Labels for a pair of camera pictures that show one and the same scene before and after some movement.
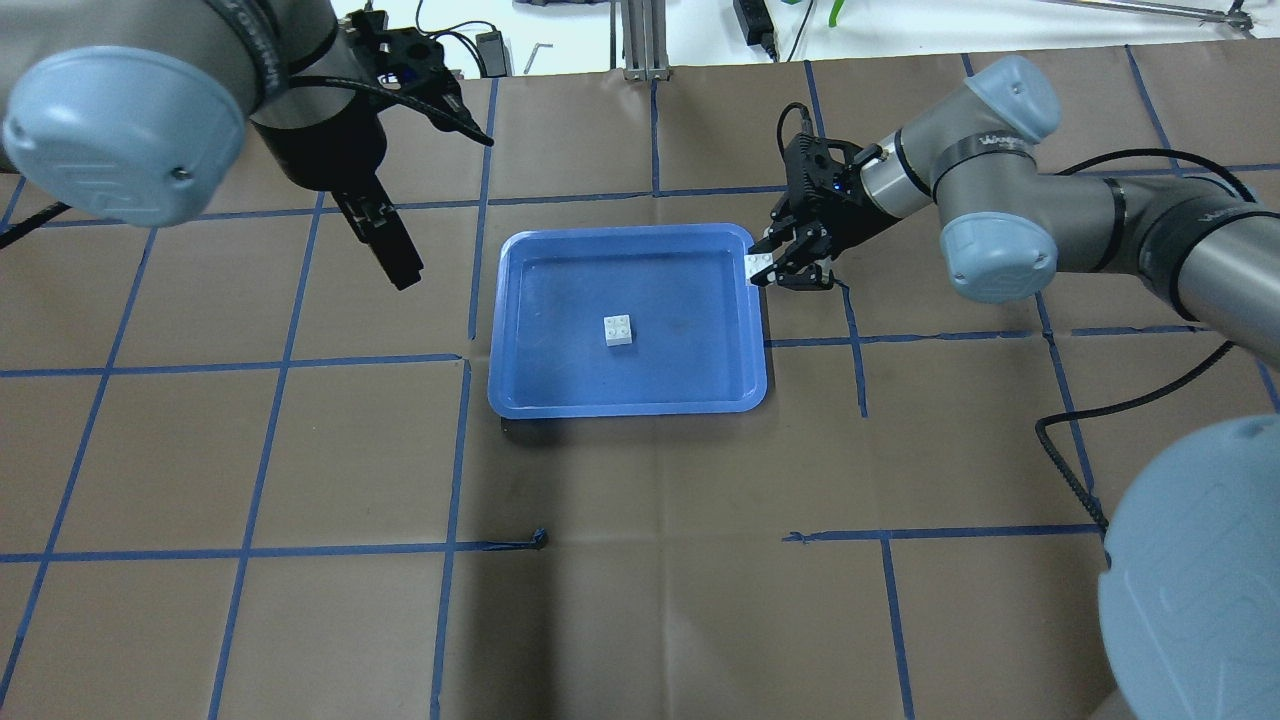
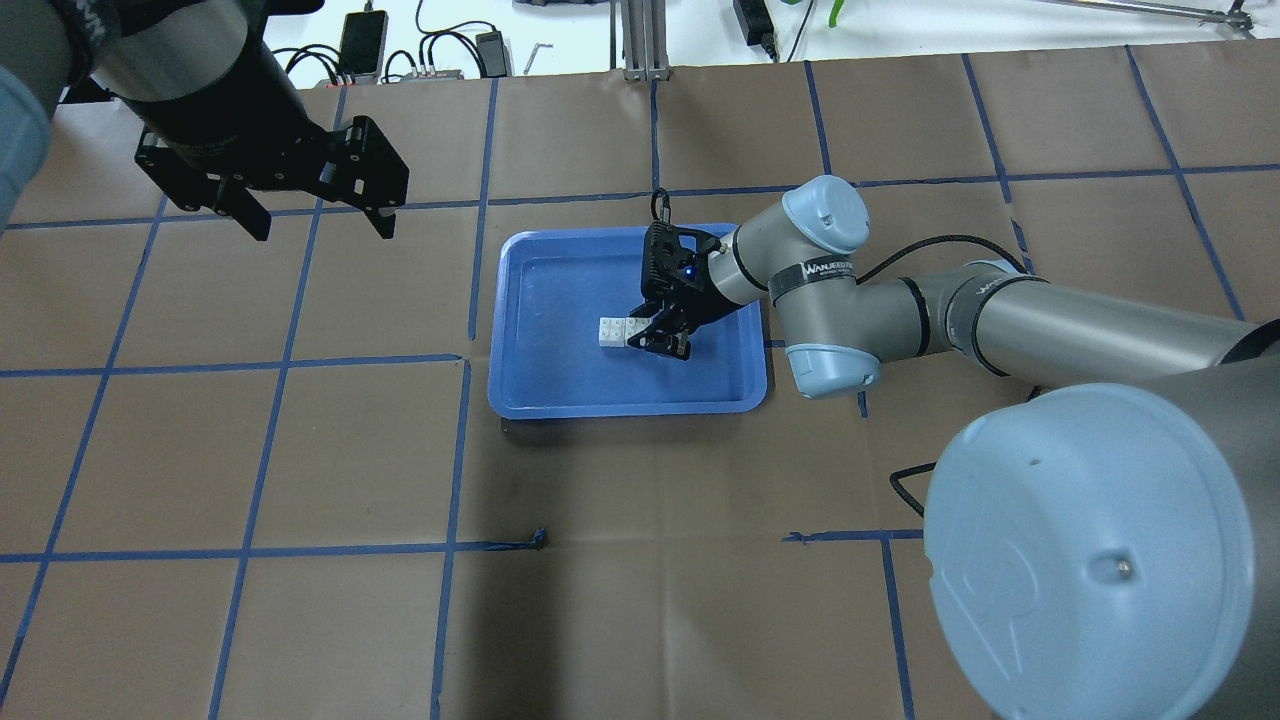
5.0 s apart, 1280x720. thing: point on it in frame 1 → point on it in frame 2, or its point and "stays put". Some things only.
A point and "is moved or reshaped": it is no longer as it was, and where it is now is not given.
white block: (618, 330) stays put
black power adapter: (492, 53) stays put
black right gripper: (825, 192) → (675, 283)
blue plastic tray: (696, 350) stays put
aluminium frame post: (644, 36) stays put
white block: (755, 263) is moved or reshaped
